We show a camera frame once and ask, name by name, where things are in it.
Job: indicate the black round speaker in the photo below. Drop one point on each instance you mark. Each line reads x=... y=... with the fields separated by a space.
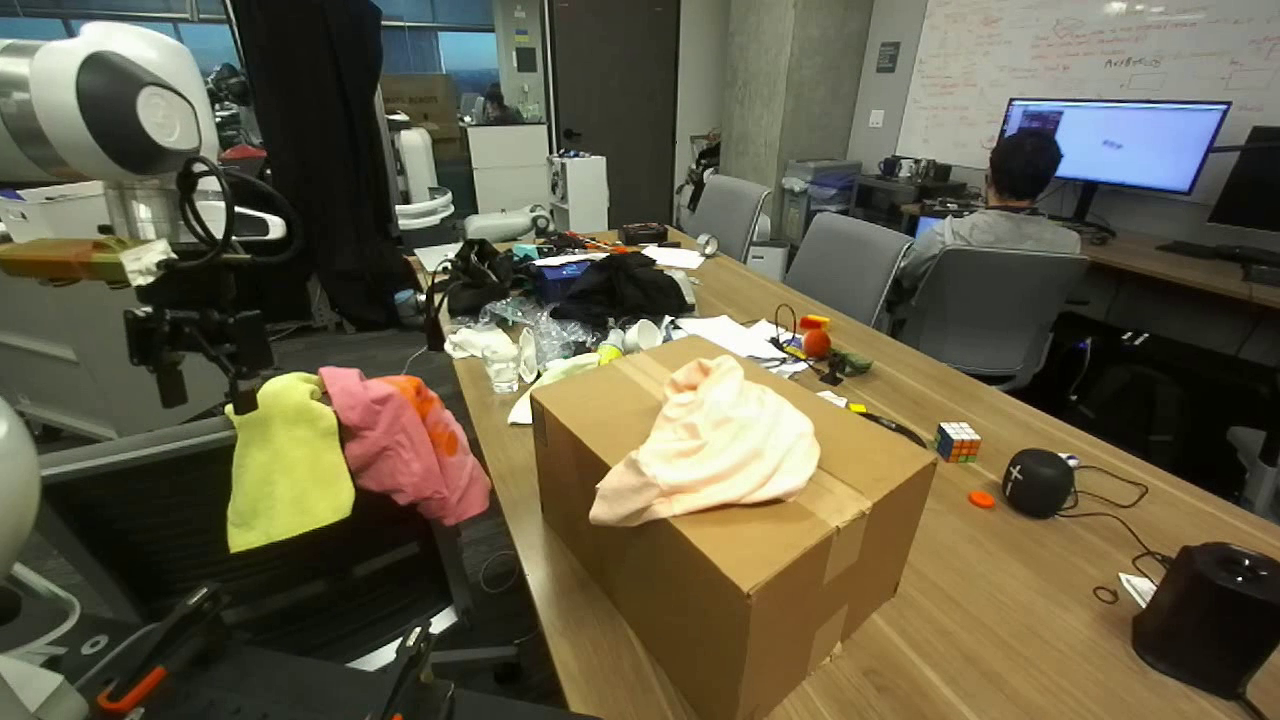
x=1037 y=480

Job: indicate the clear plastic bag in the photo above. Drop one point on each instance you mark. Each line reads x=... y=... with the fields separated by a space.
x=525 y=340

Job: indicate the black computer monitor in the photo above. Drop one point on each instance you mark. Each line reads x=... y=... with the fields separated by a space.
x=1255 y=183

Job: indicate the white wall switch plate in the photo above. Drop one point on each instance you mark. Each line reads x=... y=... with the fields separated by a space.
x=877 y=116

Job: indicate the black crumpled cloth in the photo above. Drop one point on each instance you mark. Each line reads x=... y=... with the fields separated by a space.
x=620 y=285

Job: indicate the wooden wall desk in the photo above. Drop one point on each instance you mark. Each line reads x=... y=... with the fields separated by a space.
x=1175 y=274

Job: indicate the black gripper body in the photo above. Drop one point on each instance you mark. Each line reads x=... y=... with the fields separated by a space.
x=201 y=329

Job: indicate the tall black draped stand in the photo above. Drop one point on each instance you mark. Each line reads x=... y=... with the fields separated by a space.
x=315 y=144

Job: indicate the green and black gadget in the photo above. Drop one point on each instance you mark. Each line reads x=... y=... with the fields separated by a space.
x=842 y=360

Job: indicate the small wall plaque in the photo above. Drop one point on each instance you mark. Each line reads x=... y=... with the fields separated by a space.
x=891 y=57

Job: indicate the black bag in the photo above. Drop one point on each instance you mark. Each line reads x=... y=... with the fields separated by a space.
x=480 y=274

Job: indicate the brown cardboard box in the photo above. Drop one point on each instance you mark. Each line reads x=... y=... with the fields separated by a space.
x=744 y=600

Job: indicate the lit computer monitor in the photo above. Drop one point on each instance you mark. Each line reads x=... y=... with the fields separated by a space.
x=1121 y=142

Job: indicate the Rubik's cube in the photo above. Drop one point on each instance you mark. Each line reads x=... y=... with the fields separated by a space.
x=958 y=441

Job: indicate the peach shirt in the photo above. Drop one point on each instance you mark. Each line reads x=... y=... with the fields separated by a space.
x=720 y=445

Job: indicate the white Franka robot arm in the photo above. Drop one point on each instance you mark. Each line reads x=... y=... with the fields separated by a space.
x=93 y=107

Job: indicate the orange ball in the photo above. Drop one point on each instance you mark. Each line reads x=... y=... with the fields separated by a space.
x=812 y=332

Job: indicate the seated person in grey hoodie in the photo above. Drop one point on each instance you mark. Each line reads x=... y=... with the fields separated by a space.
x=1004 y=220

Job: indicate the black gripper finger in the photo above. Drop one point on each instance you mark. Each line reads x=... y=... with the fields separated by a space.
x=171 y=381
x=250 y=381

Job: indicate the black cylindrical device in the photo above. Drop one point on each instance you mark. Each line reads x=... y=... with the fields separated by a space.
x=1205 y=623

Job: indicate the small white adapter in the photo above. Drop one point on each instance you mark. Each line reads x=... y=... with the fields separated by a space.
x=1137 y=591

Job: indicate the white box unit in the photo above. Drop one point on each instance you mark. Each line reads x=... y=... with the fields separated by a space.
x=580 y=192

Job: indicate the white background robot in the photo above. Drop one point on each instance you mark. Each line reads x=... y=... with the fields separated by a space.
x=423 y=164

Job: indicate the black keyboard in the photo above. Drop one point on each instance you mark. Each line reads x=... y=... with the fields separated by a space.
x=1202 y=248

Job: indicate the white wall whiteboard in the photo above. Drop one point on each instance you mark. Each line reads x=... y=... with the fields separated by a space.
x=1107 y=55

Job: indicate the small orange cap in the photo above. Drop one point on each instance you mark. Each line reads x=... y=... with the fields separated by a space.
x=981 y=503

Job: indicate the white cabinet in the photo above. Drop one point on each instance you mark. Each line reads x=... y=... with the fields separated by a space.
x=505 y=164

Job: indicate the pink shirt with orange stripes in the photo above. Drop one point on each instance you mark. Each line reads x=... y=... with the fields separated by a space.
x=400 y=441

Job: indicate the stack of white papers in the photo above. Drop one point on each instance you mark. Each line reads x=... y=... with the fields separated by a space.
x=725 y=336

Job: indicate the green towel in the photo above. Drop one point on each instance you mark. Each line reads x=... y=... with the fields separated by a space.
x=287 y=464

